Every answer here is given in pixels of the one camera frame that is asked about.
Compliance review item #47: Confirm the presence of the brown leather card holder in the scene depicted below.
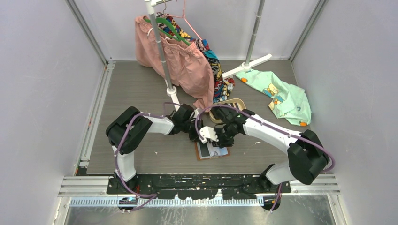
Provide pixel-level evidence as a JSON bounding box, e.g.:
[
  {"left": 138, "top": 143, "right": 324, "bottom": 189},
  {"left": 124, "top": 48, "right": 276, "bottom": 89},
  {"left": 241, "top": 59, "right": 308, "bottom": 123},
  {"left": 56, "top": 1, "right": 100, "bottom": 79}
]
[{"left": 195, "top": 142, "right": 230, "bottom": 161}]

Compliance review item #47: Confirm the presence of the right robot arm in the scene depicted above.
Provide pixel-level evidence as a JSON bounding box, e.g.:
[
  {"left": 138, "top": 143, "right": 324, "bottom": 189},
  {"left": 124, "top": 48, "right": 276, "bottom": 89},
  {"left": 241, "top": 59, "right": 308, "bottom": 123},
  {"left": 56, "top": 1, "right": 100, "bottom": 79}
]
[{"left": 211, "top": 105, "right": 335, "bottom": 193}]

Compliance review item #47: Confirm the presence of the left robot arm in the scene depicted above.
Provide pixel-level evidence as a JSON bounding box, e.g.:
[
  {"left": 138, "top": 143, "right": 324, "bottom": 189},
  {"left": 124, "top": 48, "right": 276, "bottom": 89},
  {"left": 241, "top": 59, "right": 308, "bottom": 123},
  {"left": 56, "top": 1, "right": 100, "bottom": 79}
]
[{"left": 105, "top": 104, "right": 199, "bottom": 194}]

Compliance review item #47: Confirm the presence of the beige oval card tray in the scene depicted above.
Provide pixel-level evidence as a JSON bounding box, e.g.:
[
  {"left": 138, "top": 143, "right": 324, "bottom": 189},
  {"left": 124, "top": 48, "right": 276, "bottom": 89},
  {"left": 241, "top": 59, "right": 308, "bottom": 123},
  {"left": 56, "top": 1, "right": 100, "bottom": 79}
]
[{"left": 209, "top": 98, "right": 246, "bottom": 123}]

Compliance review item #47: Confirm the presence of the colourful comic print garment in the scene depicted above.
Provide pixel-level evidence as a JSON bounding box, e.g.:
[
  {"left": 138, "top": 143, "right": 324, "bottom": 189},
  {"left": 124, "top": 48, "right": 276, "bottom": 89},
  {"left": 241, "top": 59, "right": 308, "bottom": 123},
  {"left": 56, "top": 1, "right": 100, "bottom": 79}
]
[{"left": 157, "top": 12, "right": 235, "bottom": 103}]

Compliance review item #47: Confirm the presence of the pink skirt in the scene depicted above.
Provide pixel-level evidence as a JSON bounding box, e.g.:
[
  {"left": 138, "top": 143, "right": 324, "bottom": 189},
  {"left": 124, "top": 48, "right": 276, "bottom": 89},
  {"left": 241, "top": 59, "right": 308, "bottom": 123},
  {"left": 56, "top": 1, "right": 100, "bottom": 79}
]
[{"left": 135, "top": 15, "right": 214, "bottom": 109}]

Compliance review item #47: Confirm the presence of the mint cartoon print cloth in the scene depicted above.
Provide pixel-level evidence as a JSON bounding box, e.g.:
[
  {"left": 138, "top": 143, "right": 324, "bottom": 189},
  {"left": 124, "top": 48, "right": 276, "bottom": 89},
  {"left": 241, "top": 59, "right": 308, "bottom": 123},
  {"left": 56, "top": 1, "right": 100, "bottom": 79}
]
[{"left": 236, "top": 69, "right": 312, "bottom": 127}]

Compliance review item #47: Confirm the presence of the green clothes hanger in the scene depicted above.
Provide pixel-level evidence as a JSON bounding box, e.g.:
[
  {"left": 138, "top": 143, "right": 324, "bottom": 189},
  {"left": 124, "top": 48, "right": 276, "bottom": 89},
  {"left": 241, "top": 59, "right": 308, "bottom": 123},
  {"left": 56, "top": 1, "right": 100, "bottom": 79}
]
[{"left": 155, "top": 17, "right": 190, "bottom": 46}]

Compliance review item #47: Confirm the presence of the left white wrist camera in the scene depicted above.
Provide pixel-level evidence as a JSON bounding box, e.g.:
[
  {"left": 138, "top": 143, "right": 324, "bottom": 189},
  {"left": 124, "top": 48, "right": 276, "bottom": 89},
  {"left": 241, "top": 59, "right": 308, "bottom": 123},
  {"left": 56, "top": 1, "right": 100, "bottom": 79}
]
[{"left": 193, "top": 108, "right": 202, "bottom": 118}]

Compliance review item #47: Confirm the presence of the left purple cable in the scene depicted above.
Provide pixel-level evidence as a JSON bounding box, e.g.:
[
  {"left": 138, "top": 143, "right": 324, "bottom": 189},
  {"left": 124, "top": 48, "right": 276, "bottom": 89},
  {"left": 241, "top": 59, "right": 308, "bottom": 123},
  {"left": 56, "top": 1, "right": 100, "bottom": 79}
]
[{"left": 114, "top": 102, "right": 197, "bottom": 212}]

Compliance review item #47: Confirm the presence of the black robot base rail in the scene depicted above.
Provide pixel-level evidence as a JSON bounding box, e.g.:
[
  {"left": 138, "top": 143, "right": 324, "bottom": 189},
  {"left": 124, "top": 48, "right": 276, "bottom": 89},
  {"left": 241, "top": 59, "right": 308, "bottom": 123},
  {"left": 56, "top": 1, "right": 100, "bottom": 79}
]
[{"left": 126, "top": 174, "right": 278, "bottom": 200}]

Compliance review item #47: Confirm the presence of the white clothes rack right post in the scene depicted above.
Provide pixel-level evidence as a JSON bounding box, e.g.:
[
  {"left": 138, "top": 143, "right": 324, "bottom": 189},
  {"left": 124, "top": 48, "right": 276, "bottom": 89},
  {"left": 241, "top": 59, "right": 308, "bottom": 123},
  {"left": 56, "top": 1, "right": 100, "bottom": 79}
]
[{"left": 222, "top": 0, "right": 272, "bottom": 79}]

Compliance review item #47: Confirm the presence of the white clothes rack post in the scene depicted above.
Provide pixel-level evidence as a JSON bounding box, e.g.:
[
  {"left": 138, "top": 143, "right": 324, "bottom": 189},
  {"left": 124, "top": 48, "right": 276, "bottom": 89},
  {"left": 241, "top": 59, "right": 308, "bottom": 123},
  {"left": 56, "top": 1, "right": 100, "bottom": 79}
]
[
  {"left": 222, "top": 0, "right": 272, "bottom": 79},
  {"left": 144, "top": 0, "right": 181, "bottom": 111}
]

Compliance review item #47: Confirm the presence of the pink wire hanger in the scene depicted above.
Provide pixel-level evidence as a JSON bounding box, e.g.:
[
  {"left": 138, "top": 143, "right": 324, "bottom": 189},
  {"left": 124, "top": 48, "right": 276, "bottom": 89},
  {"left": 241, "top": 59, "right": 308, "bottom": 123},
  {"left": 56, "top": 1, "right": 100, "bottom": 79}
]
[{"left": 170, "top": 0, "right": 203, "bottom": 40}]

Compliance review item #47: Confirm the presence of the white clothes rack left post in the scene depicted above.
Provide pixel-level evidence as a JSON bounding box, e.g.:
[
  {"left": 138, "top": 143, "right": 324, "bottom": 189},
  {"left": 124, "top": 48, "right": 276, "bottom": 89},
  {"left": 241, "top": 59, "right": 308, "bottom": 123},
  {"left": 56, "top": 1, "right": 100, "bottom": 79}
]
[{"left": 144, "top": 0, "right": 181, "bottom": 111}]

